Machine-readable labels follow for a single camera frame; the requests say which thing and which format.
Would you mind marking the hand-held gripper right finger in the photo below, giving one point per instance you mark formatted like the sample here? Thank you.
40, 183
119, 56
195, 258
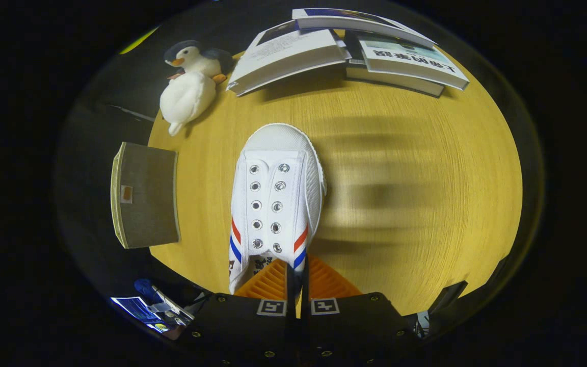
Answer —
305, 295

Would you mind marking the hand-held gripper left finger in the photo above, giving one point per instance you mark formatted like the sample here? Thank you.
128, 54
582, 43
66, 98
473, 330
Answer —
290, 295

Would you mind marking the white striped canvas shoe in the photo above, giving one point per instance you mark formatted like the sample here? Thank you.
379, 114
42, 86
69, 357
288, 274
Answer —
278, 153

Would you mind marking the grey fabric storage box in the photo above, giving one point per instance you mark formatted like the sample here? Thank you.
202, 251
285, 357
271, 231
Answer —
148, 199

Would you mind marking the white office desk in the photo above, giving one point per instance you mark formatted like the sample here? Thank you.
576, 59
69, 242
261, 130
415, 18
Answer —
174, 308

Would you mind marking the computer monitor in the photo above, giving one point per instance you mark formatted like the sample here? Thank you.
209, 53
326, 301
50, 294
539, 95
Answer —
158, 326
135, 308

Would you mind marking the black angular object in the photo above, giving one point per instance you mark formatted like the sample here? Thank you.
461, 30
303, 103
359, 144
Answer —
446, 298

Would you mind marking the blue cloth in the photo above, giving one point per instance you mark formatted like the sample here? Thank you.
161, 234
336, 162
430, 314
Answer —
144, 289

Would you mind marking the white duck plush toy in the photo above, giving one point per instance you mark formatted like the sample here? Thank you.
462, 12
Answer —
189, 97

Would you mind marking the white thick book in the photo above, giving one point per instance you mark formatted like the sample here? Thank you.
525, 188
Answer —
395, 79

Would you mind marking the white book with dark picture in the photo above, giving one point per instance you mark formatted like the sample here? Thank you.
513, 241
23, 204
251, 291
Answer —
288, 51

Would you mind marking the grey penguin plush toy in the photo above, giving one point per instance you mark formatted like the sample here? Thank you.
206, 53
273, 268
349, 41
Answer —
196, 58

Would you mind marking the teal and white cover book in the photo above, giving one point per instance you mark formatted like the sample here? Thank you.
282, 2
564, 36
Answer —
410, 58

